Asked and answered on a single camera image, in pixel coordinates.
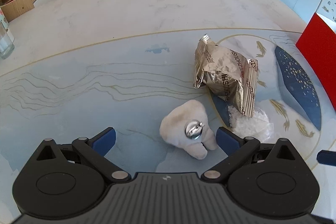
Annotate red storage box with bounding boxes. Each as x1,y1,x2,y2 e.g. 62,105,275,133
295,13,336,106

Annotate clear bag white pellets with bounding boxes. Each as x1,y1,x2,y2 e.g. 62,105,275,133
228,106,274,143

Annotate small wooden box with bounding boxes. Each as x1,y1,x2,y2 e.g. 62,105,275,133
1,0,34,22

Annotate silver foil snack bag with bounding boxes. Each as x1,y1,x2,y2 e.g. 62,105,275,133
194,34,258,118

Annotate clear drinking glass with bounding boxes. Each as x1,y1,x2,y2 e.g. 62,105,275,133
0,22,15,59

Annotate white plush tooth badge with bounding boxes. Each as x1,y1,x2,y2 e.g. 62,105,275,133
159,100,218,160

